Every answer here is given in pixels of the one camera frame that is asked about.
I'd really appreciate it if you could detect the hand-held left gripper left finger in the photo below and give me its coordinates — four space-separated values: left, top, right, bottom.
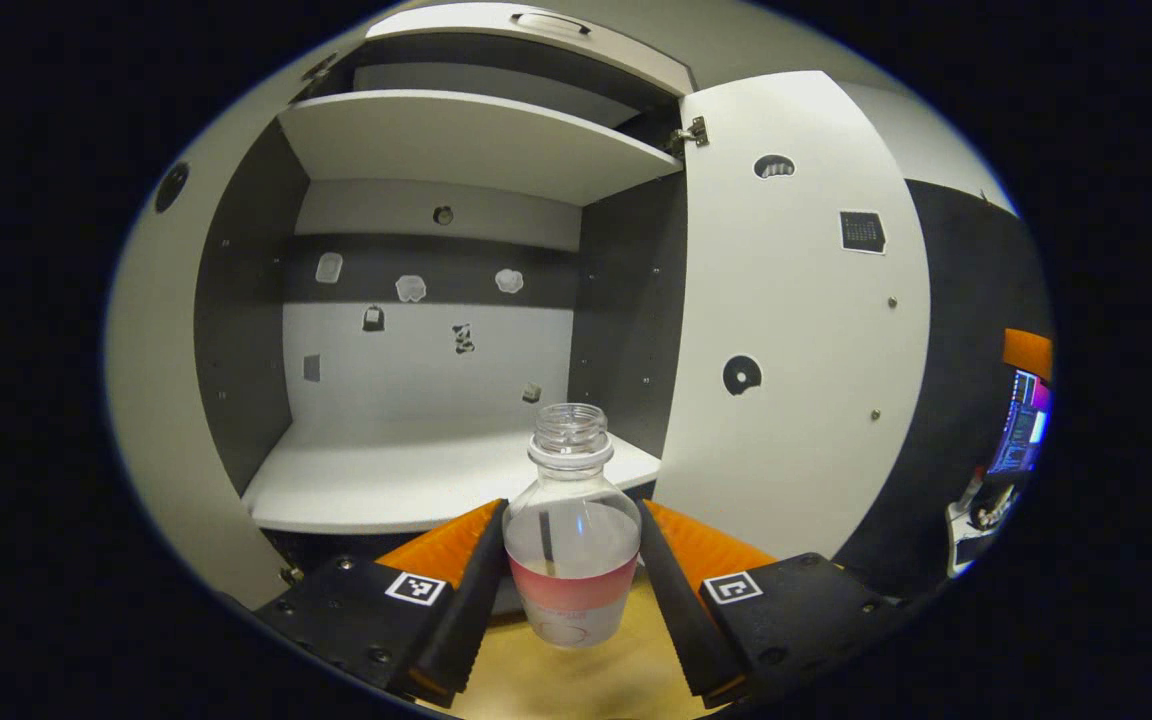
251 498 510 709

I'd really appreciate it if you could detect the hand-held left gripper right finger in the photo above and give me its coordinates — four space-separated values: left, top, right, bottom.
633 498 902 709

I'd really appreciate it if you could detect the clear bottle with pink label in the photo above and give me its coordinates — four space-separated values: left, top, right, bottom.
502 402 642 649

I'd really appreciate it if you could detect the white and grey cabinet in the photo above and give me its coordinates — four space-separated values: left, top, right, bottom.
151 0 699 601

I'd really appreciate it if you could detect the white cabinet door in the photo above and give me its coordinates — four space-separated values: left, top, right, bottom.
654 70 933 561
104 40 337 611

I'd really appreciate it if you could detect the white cabinet shelf board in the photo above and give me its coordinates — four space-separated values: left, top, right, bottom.
278 90 685 208
241 420 662 536

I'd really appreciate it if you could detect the white cabinet drawer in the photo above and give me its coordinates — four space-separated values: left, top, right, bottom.
366 2 697 98

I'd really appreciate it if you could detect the computer monitor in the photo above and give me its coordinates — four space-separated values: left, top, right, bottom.
986 368 1053 477

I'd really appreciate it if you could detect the white equipment frame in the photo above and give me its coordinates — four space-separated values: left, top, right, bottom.
944 478 1022 579

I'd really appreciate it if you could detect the black drawer handle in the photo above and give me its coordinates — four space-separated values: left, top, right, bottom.
511 10 592 37

